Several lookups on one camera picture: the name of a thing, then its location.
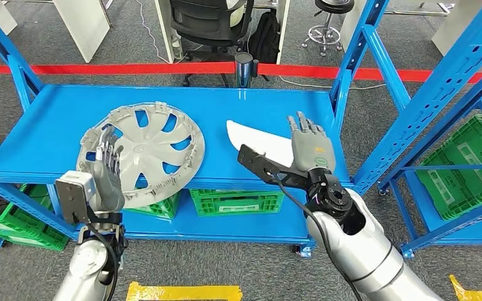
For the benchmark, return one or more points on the chrome stanchion post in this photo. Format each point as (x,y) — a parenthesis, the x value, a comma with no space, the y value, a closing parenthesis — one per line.
(244,70)

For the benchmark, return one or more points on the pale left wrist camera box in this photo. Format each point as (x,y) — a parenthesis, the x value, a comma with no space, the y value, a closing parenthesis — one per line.
(74,195)

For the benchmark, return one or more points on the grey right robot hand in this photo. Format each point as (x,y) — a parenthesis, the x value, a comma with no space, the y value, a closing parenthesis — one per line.
(311,149)

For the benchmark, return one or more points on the yellow floor tape square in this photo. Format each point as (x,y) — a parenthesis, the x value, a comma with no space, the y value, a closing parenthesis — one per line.
(474,293)
(183,293)

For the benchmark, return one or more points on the white plastic panel part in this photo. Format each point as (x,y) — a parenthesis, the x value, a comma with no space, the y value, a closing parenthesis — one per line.
(257,139)

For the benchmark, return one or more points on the black backpack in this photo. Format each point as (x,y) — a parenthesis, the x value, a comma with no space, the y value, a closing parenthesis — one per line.
(264,39)

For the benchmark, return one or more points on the grey plastic wheel cover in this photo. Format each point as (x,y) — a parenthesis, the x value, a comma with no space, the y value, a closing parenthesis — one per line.
(141,149)

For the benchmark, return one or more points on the black office chair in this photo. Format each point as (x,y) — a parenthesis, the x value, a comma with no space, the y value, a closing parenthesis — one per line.
(207,21)

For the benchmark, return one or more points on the red barrier belt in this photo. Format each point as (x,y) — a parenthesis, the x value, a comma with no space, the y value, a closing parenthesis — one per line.
(299,71)
(99,68)

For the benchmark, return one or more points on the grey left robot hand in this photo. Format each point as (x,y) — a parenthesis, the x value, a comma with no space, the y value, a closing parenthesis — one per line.
(108,191)

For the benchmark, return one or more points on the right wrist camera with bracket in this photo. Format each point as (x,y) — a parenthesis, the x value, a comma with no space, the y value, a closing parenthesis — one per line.
(262,166)

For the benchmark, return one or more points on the white power strip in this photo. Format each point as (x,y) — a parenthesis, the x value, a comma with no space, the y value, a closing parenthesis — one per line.
(178,50)

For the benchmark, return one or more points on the black stool with chrome base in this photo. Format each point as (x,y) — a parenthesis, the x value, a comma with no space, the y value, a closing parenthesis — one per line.
(332,5)

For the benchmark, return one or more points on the chrome desk foot bar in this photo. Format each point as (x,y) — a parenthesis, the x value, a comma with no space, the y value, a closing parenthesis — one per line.
(415,11)
(24,1)

